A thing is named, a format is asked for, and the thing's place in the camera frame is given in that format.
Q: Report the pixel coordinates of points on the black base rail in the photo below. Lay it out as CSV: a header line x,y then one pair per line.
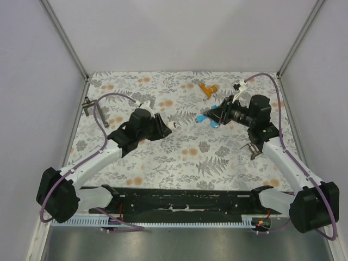
x,y
143,205

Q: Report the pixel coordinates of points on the dark metal faucet left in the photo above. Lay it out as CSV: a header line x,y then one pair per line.
x,y
93,105

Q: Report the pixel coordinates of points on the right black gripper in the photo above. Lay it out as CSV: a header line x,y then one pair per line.
x,y
222,114

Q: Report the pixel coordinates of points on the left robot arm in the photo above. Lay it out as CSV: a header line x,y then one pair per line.
x,y
60,192

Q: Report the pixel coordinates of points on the right aluminium frame post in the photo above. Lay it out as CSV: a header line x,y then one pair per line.
x,y
301,35

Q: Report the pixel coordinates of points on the orange plastic faucet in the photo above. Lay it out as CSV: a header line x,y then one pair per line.
x,y
208,90

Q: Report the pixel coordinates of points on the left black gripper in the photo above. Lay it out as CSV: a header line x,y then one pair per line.
x,y
164,130

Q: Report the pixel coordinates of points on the white plastic elbow fitting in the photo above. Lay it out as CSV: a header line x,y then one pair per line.
x,y
171,125

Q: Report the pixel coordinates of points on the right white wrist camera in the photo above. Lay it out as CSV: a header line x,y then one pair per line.
x,y
239,87

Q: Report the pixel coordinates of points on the blue plastic faucet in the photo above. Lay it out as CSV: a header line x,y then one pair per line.
x,y
202,118

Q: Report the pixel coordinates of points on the left aluminium frame post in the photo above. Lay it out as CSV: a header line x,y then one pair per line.
x,y
64,38

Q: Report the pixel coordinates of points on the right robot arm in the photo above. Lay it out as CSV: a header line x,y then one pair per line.
x,y
313,203

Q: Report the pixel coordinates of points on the aluminium frame post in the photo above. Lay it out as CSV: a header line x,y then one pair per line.
x,y
301,35
64,38

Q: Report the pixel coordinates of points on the floral patterned mat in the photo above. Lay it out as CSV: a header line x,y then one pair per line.
x,y
195,155

